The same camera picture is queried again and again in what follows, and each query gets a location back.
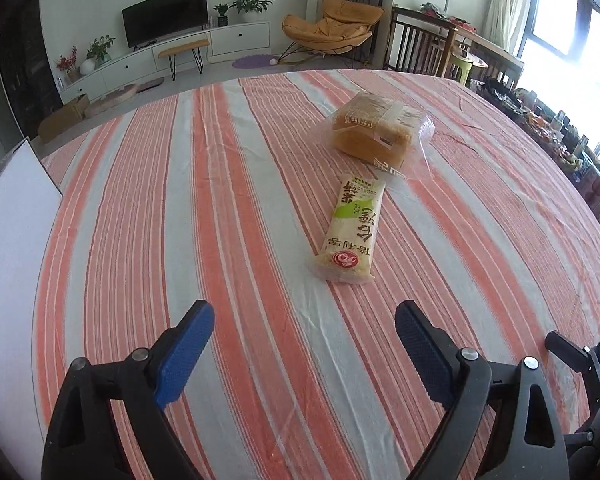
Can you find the green plant white pot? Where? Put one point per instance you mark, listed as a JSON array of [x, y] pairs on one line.
[[97, 54]]

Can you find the dark glass cabinet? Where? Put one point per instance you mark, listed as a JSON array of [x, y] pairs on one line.
[[26, 74]]

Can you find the white board box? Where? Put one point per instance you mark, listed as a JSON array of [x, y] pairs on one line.
[[29, 201]]

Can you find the black television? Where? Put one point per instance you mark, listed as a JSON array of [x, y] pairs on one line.
[[153, 19]]

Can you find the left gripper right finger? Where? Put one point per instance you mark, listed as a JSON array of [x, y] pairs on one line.
[[525, 441]]

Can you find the small potted plant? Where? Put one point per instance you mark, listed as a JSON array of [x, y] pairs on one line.
[[221, 10]]

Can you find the white tv cabinet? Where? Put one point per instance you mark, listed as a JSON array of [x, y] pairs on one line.
[[167, 57]]

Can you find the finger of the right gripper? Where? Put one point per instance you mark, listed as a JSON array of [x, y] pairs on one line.
[[584, 361]]

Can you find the dark wooden dining chair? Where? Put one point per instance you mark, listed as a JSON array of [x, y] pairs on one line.
[[418, 43]]

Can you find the purple floor mat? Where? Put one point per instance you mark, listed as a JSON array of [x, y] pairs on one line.
[[252, 62]]

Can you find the white rice cracker packet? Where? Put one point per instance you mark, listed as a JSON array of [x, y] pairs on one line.
[[346, 255]]

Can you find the orange lounge chair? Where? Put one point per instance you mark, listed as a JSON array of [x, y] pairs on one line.
[[344, 26]]

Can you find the red flower vase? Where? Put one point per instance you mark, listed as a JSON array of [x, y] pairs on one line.
[[67, 64]]

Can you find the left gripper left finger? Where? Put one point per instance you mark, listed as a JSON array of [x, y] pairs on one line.
[[83, 441]]

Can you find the bagged yellow sponge cake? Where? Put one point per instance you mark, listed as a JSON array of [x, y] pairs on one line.
[[385, 133]]

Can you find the wooden dining table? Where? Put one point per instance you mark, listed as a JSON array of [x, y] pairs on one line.
[[493, 61]]

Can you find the large green potted plant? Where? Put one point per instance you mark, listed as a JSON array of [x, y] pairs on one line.
[[251, 10]]

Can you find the striped orange tablecloth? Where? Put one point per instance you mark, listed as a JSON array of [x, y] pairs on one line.
[[224, 193]]

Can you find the cardboard box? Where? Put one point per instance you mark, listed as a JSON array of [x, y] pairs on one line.
[[63, 119]]

